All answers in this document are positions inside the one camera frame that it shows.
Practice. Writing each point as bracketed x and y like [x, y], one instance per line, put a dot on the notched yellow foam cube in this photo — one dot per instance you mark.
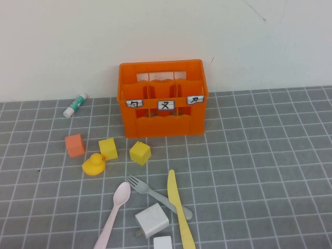
[140, 154]

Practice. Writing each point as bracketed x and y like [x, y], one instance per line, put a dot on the white charger plug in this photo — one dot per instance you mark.
[151, 220]

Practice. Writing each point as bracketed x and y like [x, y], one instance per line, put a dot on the white label knife character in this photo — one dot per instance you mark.
[195, 99]

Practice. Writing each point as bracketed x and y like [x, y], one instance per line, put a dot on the white label spoon character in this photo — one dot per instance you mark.
[134, 103]

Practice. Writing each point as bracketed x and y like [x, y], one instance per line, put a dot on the plain yellow foam cube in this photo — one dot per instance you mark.
[109, 149]

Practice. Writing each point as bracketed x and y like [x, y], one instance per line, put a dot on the pale pink plastic spoon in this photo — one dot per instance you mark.
[122, 194]

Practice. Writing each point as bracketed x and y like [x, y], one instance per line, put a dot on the orange plastic cutlery holder crate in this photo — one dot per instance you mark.
[160, 127]

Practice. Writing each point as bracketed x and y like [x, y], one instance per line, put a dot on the white green glue stick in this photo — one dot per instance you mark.
[75, 105]

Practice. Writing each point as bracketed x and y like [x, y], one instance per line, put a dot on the yellow rubber duck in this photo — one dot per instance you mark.
[92, 167]

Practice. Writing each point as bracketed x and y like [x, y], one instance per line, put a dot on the white label fork character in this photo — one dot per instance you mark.
[166, 105]

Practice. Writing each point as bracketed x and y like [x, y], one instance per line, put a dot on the orange foam cube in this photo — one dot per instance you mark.
[75, 146]

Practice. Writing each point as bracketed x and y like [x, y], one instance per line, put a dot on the grey grid table mat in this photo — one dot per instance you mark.
[259, 168]

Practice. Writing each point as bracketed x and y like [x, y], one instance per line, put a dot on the white foam cube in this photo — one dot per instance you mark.
[163, 243]

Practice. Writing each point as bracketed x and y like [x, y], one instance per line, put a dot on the yellow plastic knife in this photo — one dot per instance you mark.
[172, 189]

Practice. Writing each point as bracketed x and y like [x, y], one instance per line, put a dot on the grey plastic fork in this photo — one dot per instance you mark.
[141, 188]

